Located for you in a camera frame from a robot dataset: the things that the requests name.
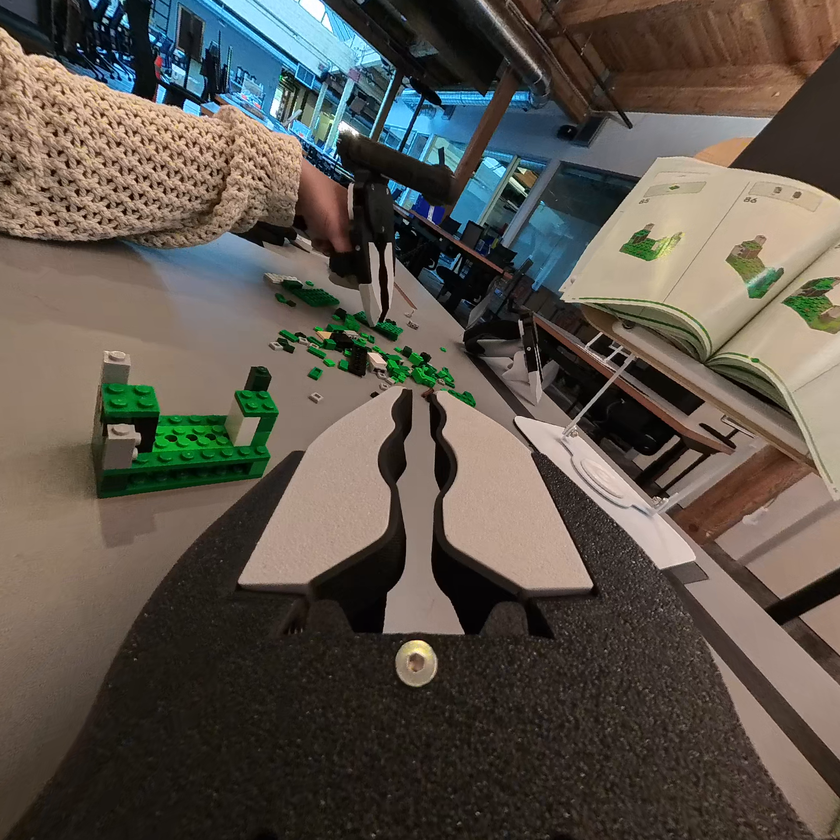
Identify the white book stand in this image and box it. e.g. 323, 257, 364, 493
514, 305, 818, 568

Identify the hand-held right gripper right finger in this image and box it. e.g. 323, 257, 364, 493
430, 390, 595, 633

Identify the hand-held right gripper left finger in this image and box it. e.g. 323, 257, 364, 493
236, 385, 413, 633

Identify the small green lego build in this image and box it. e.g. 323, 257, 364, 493
91, 350, 280, 500

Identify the light grey lego brick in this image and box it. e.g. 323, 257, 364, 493
104, 423, 143, 471

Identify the pile of lego bricks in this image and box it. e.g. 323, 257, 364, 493
262, 269, 480, 411

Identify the long wooden desk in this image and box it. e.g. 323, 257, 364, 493
392, 203, 737, 457

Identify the spare black white gripper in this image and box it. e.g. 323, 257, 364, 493
462, 259, 560, 406

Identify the dark panel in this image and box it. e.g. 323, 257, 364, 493
731, 46, 840, 191

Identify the person's left hand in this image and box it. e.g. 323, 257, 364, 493
295, 157, 358, 257

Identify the lego instruction booklet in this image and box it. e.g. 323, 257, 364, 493
560, 156, 840, 501

